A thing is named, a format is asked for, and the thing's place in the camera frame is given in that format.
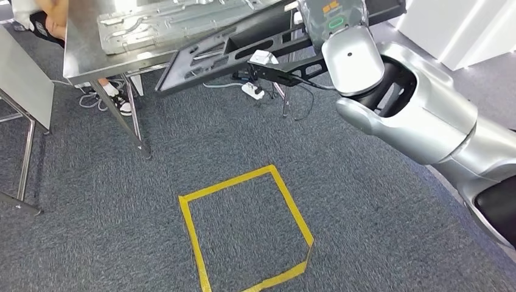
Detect white table with steel legs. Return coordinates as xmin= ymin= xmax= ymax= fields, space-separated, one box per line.
xmin=0 ymin=24 xmax=55 ymax=217

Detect thin black floor cable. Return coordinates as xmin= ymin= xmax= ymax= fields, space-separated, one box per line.
xmin=293 ymin=85 xmax=315 ymax=122

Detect yellow floor tape square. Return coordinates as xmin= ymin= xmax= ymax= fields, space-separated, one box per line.
xmin=178 ymin=164 xmax=315 ymax=292

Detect stainless steel workbench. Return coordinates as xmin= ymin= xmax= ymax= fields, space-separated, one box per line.
xmin=63 ymin=0 xmax=301 ymax=160

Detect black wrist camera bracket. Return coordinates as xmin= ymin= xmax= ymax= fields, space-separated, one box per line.
xmin=246 ymin=54 xmax=328 ymax=88

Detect white display block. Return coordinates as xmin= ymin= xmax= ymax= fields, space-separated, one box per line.
xmin=397 ymin=0 xmax=516 ymax=71

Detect white looped cable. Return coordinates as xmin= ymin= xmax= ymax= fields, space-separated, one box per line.
xmin=78 ymin=78 xmax=126 ymax=113

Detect black plastic plate holder part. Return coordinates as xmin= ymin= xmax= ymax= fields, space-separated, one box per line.
xmin=155 ymin=0 xmax=407 ymax=97

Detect grey moulded panel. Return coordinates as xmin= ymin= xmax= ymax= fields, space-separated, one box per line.
xmin=96 ymin=0 xmax=285 ymax=56

